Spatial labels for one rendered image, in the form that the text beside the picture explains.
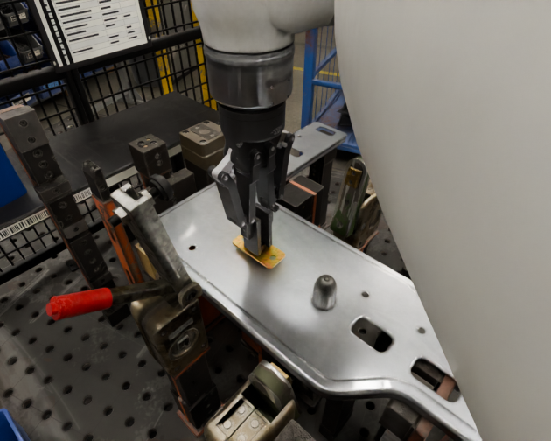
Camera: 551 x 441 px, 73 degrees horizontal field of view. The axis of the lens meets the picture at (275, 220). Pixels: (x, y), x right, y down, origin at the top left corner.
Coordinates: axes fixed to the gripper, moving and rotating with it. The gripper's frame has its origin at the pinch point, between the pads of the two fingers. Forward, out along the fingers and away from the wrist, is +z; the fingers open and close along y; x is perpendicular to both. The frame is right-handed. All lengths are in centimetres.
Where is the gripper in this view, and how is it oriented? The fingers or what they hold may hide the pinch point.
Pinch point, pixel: (257, 229)
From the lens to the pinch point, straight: 54.1
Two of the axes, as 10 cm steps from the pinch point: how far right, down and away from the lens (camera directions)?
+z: 0.0, 7.4, 6.8
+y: 6.7, -5.0, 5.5
